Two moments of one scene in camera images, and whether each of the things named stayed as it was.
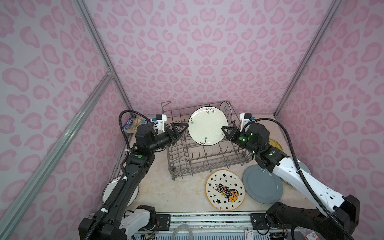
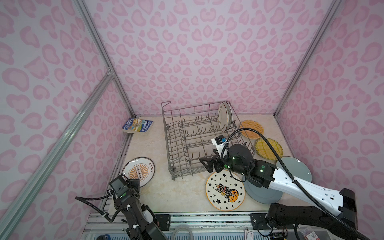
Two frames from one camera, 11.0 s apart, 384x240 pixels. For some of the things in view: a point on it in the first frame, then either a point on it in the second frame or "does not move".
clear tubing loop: [180, 226] does not move
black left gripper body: [163, 140] → [132, 184]
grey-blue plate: [261, 185] does not move
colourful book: [133, 123] does not move
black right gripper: [232, 136] → [210, 161]
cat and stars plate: [225, 190] does not move
